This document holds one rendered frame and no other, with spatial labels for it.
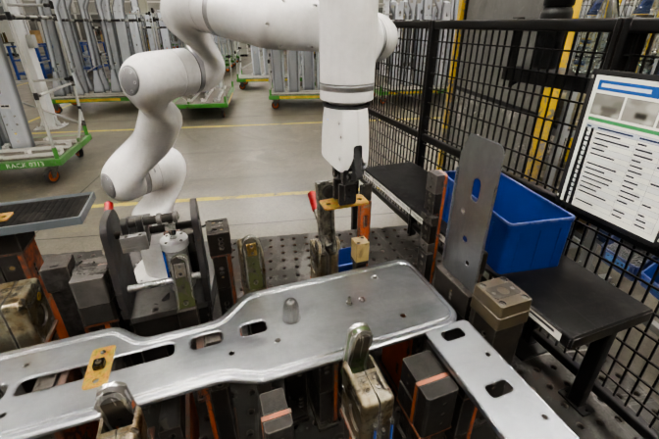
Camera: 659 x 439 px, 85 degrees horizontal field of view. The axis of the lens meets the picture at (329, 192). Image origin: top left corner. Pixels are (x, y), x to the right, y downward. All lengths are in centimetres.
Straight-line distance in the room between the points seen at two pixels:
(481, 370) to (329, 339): 27
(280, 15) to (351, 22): 14
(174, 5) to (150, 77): 15
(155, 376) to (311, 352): 26
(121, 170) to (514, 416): 100
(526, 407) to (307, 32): 69
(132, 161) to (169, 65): 32
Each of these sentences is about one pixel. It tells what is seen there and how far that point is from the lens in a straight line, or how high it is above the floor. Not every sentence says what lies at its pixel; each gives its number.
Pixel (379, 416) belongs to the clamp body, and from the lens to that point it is 64.
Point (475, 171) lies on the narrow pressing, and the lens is 79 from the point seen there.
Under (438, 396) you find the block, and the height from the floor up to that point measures 98.
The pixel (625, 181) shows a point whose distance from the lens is 94.
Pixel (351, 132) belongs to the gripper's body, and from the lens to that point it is 55.
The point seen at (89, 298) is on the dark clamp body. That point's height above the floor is 103.
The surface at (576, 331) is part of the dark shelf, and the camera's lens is 83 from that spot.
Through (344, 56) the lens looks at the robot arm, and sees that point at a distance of 54.
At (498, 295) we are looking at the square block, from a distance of 80.
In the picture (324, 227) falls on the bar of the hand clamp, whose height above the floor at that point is 111.
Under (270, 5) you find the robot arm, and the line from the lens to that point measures 63.
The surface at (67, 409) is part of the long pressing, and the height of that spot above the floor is 100.
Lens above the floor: 154
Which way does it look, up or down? 25 degrees down
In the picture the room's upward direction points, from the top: straight up
